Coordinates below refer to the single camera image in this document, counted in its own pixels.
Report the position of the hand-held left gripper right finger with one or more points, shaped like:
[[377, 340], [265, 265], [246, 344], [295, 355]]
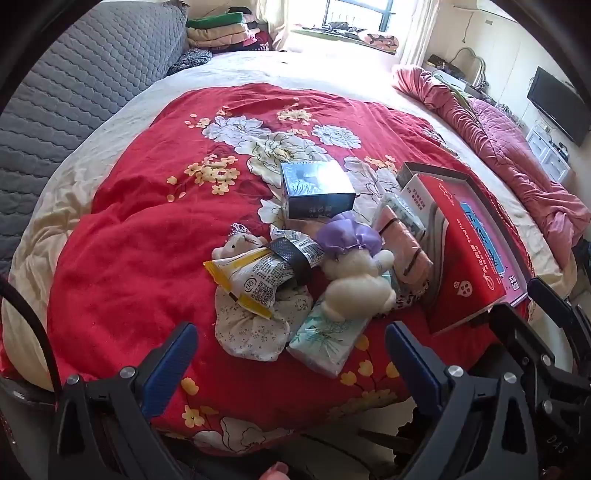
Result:
[[415, 364]]

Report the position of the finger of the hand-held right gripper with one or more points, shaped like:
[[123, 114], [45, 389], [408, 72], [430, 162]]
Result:
[[551, 302], [519, 337]]

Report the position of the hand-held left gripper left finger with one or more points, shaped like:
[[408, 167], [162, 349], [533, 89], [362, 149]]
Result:
[[168, 364]]

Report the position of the small bear floral dress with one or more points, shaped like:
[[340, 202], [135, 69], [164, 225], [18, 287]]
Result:
[[249, 332]]

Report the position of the red cardboard box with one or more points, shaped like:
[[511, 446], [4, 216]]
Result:
[[466, 258]]

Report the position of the large green floral tissue pack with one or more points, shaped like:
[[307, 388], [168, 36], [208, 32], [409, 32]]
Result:
[[323, 341]]

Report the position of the teddy bear with purple hat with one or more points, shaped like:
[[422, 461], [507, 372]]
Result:
[[355, 277]]

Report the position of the yellow white snack packet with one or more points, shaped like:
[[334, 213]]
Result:
[[258, 277]]

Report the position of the small floral tissue pack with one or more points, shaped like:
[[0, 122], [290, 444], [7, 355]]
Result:
[[404, 214]]

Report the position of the red floral blanket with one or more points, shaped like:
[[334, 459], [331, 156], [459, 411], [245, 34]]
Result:
[[138, 230]]

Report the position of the white drawer cabinet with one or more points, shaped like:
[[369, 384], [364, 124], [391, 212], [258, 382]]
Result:
[[549, 157]]

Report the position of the pink quilt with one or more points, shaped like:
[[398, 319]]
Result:
[[508, 152]]

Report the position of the black television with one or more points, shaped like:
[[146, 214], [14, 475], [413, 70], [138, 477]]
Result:
[[558, 106]]

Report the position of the dark blue square box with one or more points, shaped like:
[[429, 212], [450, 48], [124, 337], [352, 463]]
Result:
[[314, 184]]

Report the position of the green cloth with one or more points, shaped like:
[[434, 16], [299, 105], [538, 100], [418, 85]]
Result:
[[455, 90]]

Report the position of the black case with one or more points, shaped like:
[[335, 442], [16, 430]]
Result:
[[443, 64]]

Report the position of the white curtain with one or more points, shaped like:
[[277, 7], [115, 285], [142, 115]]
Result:
[[418, 32]]

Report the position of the grey quilted headboard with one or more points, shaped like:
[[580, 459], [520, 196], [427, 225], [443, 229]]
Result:
[[92, 69]]

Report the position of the dark patterned cloth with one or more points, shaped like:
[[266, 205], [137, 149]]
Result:
[[191, 60]]

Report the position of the bed with cream sheet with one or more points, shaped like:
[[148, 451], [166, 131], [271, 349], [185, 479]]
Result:
[[323, 69]]

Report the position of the floral cushion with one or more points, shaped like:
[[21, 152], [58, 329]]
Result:
[[383, 42]]

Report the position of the stack of folded clothes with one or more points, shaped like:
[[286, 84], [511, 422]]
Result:
[[217, 34]]

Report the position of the pile of dark clothes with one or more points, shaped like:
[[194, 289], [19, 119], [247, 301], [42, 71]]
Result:
[[344, 26]]

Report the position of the window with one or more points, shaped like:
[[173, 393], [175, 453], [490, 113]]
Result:
[[360, 11]]

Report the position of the cream curtain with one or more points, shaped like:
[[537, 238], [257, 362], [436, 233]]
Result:
[[274, 23]]

